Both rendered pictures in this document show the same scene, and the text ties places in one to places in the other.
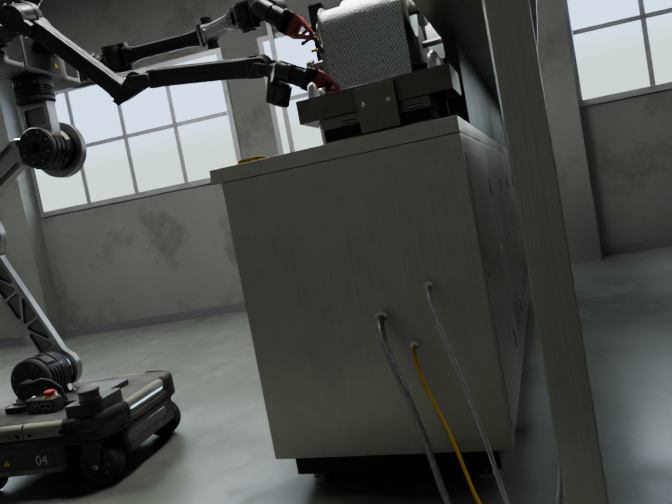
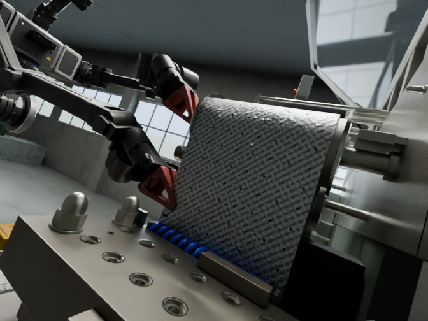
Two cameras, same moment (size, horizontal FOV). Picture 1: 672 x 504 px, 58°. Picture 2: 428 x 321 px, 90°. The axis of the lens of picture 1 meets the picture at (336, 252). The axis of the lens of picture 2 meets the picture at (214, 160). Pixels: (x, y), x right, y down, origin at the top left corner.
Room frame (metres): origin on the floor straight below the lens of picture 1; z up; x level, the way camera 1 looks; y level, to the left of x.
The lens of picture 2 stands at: (1.36, -0.20, 1.14)
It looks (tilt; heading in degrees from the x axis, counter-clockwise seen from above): 5 degrees up; 10
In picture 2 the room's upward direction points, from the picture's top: 20 degrees clockwise
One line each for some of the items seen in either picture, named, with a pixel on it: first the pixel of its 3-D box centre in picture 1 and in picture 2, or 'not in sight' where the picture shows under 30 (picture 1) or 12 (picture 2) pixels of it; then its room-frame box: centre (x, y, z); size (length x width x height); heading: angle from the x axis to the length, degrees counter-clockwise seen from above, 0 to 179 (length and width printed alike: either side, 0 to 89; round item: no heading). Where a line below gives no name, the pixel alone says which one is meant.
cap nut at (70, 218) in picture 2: (312, 91); (73, 209); (1.60, -0.02, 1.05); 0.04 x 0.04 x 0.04
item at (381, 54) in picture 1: (369, 67); (226, 206); (1.72, -0.18, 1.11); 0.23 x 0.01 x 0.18; 70
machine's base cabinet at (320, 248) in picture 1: (441, 261); not in sight; (2.68, -0.46, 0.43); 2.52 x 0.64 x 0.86; 160
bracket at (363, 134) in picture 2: not in sight; (378, 141); (1.71, -0.37, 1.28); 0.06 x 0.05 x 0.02; 70
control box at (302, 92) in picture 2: not in sight; (302, 88); (2.32, -0.30, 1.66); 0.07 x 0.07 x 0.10; 86
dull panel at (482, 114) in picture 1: (489, 117); (334, 246); (2.71, -0.78, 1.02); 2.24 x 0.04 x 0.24; 160
